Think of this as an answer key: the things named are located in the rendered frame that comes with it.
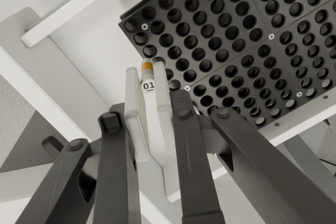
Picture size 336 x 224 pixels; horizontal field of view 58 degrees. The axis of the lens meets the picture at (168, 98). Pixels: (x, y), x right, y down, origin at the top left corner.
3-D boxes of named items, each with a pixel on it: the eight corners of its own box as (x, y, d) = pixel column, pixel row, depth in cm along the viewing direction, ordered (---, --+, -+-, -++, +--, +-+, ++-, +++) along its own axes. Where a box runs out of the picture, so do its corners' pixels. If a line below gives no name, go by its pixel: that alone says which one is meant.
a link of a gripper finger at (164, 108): (156, 110, 15) (171, 107, 15) (152, 62, 21) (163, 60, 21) (167, 157, 16) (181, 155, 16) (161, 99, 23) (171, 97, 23)
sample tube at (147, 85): (156, 68, 26) (159, 92, 22) (141, 71, 26) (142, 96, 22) (153, 55, 25) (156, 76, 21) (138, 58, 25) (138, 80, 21)
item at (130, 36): (212, 152, 34) (213, 155, 34) (118, 23, 27) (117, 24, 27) (226, 144, 34) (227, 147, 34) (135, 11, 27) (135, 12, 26)
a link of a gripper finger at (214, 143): (176, 138, 14) (240, 126, 14) (168, 91, 18) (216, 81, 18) (181, 164, 15) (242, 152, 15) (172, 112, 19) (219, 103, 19)
